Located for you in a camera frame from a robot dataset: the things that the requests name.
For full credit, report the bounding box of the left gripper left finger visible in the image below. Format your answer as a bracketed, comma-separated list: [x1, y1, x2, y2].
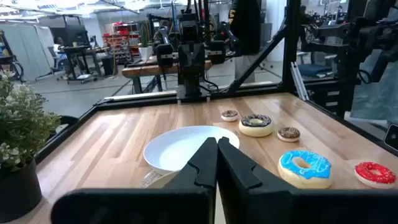
[50, 136, 218, 224]

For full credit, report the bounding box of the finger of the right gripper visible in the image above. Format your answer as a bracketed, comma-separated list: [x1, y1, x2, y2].
[178, 44, 193, 77]
[192, 43, 206, 77]

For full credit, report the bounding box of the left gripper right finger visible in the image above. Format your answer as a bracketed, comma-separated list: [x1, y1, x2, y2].
[217, 136, 398, 224]

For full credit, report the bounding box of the small chocolate sprinkled donut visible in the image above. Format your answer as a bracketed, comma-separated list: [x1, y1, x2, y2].
[220, 110, 239, 123]
[277, 126, 301, 143]

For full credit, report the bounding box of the large chocolate frosted donut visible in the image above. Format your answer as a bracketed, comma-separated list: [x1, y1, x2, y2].
[238, 114, 275, 138]

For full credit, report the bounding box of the large blue frosted donut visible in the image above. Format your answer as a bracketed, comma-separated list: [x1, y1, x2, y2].
[277, 150, 333, 190]

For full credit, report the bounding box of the small red sprinkled donut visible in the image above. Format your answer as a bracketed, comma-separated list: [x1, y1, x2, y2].
[354, 161, 397, 190]

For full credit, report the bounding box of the cactus in white pot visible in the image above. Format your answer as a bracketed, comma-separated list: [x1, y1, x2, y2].
[138, 23, 154, 62]

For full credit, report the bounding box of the wooden workbench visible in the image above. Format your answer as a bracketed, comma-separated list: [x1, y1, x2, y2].
[121, 55, 213, 95]

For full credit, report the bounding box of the red parts shelf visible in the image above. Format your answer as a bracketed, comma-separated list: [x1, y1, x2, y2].
[102, 21, 141, 65]

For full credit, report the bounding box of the woven round coaster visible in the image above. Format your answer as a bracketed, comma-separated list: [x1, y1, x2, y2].
[140, 170, 164, 189]

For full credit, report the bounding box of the black hanging banner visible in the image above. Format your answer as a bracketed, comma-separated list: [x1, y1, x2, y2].
[229, 0, 262, 56]

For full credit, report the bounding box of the black computer tower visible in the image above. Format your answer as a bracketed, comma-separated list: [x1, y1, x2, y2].
[101, 55, 115, 77]

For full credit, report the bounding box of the white round plate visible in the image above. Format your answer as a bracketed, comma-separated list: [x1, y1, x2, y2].
[143, 125, 241, 175]

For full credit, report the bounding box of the black workshop desk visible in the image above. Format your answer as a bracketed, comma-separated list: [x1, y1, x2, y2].
[57, 45, 110, 84]

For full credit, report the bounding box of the black computer monitor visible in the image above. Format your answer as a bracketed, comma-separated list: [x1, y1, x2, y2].
[49, 24, 91, 47]

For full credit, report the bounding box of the silver aluminium strut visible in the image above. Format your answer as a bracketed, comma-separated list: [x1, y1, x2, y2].
[290, 61, 310, 102]

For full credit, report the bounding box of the person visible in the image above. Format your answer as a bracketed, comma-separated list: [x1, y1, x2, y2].
[53, 36, 70, 74]

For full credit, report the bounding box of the blue office chair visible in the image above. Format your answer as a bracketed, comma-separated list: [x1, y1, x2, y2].
[297, 51, 338, 78]

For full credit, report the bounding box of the black drawer cabinet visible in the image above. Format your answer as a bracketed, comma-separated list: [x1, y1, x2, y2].
[306, 79, 343, 114]

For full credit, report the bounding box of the white partition curtain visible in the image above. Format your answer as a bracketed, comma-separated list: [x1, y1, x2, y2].
[0, 21, 55, 82]

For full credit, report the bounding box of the black neighbouring robot rig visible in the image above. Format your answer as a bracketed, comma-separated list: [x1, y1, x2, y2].
[306, 0, 398, 119]

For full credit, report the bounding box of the black equipment cart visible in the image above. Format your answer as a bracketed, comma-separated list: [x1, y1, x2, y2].
[0, 29, 25, 83]

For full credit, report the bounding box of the green plant in black pot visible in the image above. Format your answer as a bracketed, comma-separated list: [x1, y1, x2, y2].
[0, 72, 62, 223]

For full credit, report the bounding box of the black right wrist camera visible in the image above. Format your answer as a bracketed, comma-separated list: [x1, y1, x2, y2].
[180, 21, 200, 44]

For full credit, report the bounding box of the black table-level camera box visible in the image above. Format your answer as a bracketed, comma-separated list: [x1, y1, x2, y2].
[383, 123, 398, 151]

